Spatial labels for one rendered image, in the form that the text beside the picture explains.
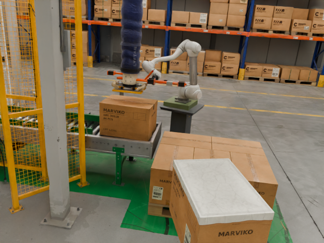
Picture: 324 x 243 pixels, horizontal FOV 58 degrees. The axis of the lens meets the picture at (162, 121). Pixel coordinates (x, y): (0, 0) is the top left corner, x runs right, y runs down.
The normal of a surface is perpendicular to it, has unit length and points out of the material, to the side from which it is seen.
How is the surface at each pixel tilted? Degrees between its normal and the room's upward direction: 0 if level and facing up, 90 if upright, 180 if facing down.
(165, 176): 90
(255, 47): 90
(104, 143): 90
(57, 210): 90
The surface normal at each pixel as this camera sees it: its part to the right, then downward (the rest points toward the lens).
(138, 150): -0.14, 0.33
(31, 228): 0.07, -0.94
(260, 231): 0.18, 0.35
